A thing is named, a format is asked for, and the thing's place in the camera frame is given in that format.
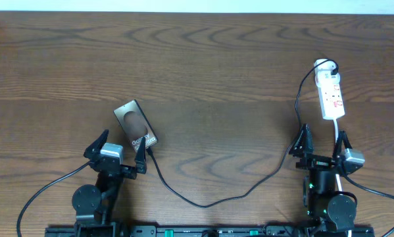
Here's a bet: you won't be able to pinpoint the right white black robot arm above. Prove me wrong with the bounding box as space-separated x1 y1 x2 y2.
289 124 357 236

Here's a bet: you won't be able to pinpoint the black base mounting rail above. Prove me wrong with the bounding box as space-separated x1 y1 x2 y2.
45 224 375 237

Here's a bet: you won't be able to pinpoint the black camera cable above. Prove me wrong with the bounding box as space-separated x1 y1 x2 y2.
339 171 394 237
16 161 91 237

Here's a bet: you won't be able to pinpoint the white power strip cord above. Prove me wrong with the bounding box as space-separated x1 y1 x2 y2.
333 118 353 237

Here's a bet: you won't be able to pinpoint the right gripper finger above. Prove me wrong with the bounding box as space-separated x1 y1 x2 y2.
332 130 353 161
289 124 314 157

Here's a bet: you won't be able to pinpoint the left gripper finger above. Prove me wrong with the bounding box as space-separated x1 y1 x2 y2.
84 129 109 160
135 137 147 174

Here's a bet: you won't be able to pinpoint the white power strip red switches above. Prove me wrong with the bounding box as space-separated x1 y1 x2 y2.
314 59 345 120

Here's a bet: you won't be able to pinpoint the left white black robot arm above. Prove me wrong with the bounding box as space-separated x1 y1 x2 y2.
72 130 147 237

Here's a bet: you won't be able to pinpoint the right black camera cable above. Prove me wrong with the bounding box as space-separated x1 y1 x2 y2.
339 171 394 237

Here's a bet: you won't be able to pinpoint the left black camera cable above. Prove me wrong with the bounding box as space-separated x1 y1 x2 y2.
16 161 91 237

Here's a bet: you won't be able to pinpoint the black USB charging cable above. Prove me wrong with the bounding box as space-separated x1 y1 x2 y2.
145 58 339 209

